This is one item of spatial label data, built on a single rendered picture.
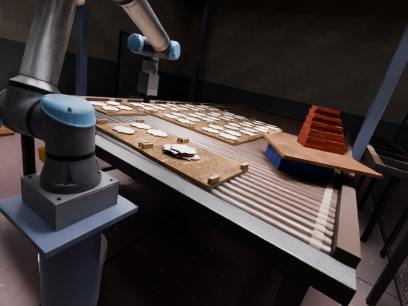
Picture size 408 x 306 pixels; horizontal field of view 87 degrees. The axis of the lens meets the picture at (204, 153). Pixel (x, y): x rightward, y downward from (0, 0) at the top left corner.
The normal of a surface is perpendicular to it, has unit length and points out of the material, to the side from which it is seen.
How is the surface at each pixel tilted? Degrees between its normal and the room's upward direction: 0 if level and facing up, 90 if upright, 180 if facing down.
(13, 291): 0
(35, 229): 0
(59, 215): 90
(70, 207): 90
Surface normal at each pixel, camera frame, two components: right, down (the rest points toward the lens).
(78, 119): 0.74, 0.31
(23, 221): 0.20, -0.93
